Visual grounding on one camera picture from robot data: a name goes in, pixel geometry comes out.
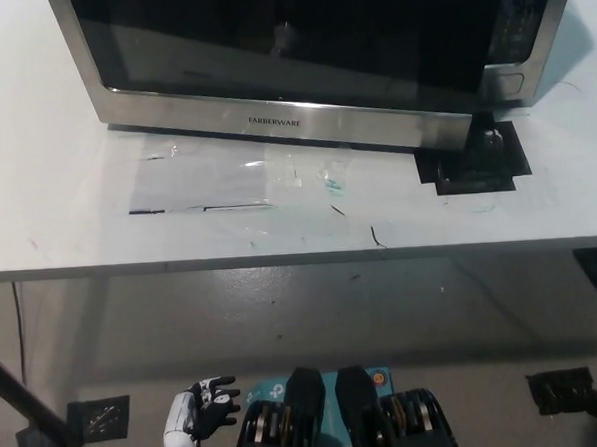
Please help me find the clear tape sheet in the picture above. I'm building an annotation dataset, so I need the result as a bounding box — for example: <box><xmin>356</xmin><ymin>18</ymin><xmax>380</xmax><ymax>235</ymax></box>
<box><xmin>123</xmin><ymin>128</ymin><xmax>279</xmax><ymax>216</ymax></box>

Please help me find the teal cardboard box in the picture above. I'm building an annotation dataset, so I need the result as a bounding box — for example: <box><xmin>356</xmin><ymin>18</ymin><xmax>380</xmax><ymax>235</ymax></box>
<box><xmin>243</xmin><ymin>367</ymin><xmax>396</xmax><ymax>447</ymax></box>

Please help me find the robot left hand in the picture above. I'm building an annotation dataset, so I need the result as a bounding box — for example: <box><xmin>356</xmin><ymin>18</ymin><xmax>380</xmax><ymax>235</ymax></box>
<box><xmin>184</xmin><ymin>375</ymin><xmax>245</xmax><ymax>444</ymax></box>

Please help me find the thin black cable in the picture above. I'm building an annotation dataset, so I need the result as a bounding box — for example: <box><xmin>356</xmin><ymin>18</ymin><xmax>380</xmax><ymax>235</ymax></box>
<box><xmin>10</xmin><ymin>280</ymin><xmax>28</xmax><ymax>371</ymax></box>

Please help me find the stainless steel microwave body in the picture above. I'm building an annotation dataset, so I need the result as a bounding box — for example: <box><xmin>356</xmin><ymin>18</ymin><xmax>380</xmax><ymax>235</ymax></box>
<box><xmin>99</xmin><ymin>0</ymin><xmax>590</xmax><ymax>170</ymax></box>

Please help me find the black tape patch with hole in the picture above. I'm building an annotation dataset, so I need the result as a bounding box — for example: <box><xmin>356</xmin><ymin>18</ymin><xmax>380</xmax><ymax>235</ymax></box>
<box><xmin>412</xmin><ymin>112</ymin><xmax>533</xmax><ymax>197</ymax></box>

